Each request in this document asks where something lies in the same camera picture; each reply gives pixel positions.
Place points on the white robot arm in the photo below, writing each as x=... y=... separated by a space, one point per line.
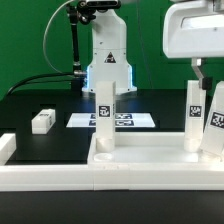
x=109 y=61

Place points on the white desk top panel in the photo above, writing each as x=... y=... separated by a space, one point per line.
x=147 y=147

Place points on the white U-shaped fence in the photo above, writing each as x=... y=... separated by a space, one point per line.
x=106 y=176

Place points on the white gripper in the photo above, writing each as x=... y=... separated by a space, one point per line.
x=195 y=28

